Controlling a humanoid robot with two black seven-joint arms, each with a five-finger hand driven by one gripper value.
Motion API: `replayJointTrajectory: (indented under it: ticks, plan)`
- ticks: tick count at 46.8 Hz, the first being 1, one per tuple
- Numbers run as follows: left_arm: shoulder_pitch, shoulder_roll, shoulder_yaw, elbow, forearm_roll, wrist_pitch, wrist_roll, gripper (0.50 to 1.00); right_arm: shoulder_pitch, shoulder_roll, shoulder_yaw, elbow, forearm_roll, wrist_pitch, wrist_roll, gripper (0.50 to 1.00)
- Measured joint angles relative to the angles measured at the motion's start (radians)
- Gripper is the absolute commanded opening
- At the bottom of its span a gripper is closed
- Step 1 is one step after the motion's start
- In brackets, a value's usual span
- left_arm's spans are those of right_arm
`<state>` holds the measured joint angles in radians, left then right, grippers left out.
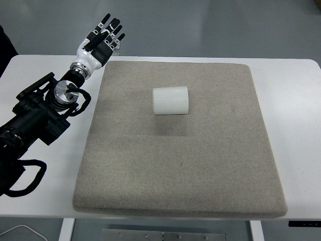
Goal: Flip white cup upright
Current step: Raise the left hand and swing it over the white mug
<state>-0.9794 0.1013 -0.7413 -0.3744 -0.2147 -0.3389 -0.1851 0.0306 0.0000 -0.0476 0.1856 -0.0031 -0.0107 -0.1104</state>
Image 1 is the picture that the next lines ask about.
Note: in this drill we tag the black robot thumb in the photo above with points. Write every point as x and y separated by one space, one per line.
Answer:
95 41

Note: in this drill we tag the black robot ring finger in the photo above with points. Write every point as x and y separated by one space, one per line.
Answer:
112 34

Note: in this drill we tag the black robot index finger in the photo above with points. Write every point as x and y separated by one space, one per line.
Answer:
100 26

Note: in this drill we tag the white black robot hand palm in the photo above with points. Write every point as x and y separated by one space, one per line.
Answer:
97 57

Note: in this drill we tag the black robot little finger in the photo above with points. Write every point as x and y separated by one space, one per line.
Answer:
116 43

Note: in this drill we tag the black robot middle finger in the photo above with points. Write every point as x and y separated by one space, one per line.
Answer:
111 27

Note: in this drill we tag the white cup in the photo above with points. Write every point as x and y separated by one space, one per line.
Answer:
170 100

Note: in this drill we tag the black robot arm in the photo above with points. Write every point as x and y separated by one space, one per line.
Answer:
44 106

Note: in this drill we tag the clear acrylic stand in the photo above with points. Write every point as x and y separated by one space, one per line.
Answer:
116 50

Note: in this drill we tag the beige fabric mat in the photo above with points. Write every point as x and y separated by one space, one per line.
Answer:
215 161

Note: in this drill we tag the white left table leg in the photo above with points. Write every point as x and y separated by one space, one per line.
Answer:
66 229

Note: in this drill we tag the white table leg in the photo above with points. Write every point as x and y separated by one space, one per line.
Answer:
256 230
66 229

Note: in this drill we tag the white right table leg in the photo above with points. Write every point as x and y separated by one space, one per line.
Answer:
256 230

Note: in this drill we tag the black desk control panel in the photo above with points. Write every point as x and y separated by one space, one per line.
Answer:
304 223

